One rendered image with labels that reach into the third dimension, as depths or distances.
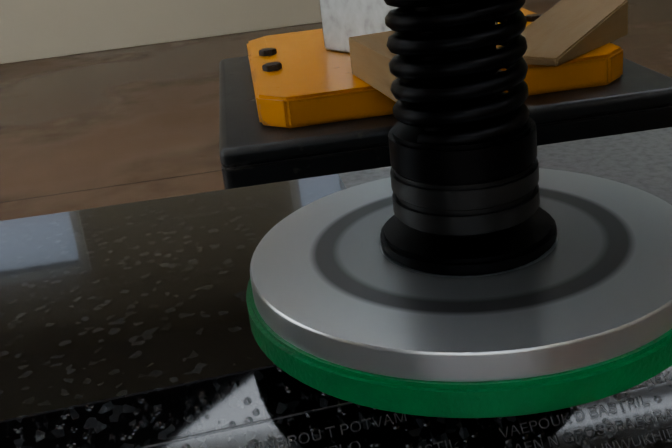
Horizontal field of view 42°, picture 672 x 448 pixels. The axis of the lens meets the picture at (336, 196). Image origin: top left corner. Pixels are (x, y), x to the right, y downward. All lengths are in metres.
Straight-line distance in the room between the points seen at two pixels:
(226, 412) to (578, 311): 0.18
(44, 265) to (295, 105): 0.53
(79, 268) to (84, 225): 0.08
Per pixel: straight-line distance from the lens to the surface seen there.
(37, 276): 0.61
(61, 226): 0.70
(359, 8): 1.27
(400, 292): 0.38
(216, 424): 0.44
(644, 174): 0.67
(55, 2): 6.70
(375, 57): 1.06
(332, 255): 0.42
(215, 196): 0.70
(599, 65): 1.18
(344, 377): 0.35
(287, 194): 0.68
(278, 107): 1.10
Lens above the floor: 1.03
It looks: 20 degrees down
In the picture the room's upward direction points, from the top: 6 degrees counter-clockwise
